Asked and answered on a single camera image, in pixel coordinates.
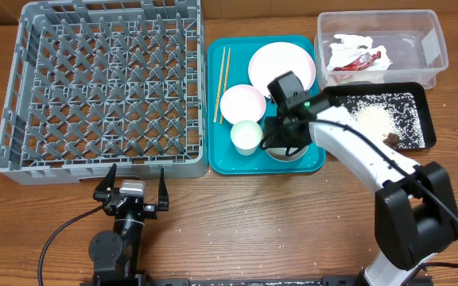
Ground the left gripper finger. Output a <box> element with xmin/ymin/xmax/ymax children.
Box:
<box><xmin>157</xmin><ymin>168</ymin><xmax>169</xmax><ymax>211</ymax></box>
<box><xmin>93</xmin><ymin>164</ymin><xmax>117</xmax><ymax>201</ymax></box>

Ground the white paper cup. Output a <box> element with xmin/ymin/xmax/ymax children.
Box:
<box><xmin>230</xmin><ymin>120</ymin><xmax>263</xmax><ymax>156</ymax></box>

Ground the red snack wrapper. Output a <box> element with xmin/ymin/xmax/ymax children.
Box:
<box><xmin>334</xmin><ymin>51</ymin><xmax>382</xmax><ymax>71</ymax></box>

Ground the dark brown food scrap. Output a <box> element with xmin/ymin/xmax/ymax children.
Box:
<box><xmin>383</xmin><ymin>133</ymin><xmax>400</xmax><ymax>149</ymax></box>

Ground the white rice pile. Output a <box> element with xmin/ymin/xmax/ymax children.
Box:
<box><xmin>337</xmin><ymin>92</ymin><xmax>426</xmax><ymax>149</ymax></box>

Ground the grey bowl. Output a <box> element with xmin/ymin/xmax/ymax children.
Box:
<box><xmin>266</xmin><ymin>146</ymin><xmax>309</xmax><ymax>162</ymax></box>

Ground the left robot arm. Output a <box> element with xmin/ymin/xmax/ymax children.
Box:
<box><xmin>88</xmin><ymin>164</ymin><xmax>169</xmax><ymax>285</ymax></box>

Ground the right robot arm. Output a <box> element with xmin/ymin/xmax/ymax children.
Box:
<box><xmin>261</xmin><ymin>91</ymin><xmax>458</xmax><ymax>285</ymax></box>

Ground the grey dishwasher rack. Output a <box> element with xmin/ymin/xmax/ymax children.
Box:
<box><xmin>0</xmin><ymin>0</ymin><xmax>208</xmax><ymax>185</ymax></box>

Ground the black waste tray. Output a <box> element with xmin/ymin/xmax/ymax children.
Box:
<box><xmin>323</xmin><ymin>82</ymin><xmax>437</xmax><ymax>150</ymax></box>

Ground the white shallow bowl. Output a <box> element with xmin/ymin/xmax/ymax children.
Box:
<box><xmin>220</xmin><ymin>84</ymin><xmax>266</xmax><ymax>125</ymax></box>

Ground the large white plate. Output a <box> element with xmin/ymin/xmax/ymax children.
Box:
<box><xmin>248</xmin><ymin>42</ymin><xmax>316</xmax><ymax>99</ymax></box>

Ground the teal serving tray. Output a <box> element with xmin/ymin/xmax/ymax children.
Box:
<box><xmin>205</xmin><ymin>35</ymin><xmax>326</xmax><ymax>176</ymax></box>

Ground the right wooden chopstick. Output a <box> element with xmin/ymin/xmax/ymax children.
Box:
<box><xmin>219</xmin><ymin>48</ymin><xmax>231</xmax><ymax>125</ymax></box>

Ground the wooden chopstick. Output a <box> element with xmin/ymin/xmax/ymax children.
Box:
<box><xmin>219</xmin><ymin>48</ymin><xmax>231</xmax><ymax>125</ymax></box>
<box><xmin>213</xmin><ymin>47</ymin><xmax>226</xmax><ymax>123</ymax></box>

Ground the left wooden chopstick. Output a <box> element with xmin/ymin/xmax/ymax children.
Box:
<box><xmin>213</xmin><ymin>47</ymin><xmax>226</xmax><ymax>123</ymax></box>

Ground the clear plastic bin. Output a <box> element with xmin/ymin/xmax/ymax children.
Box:
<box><xmin>314</xmin><ymin>10</ymin><xmax>448</xmax><ymax>89</ymax></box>

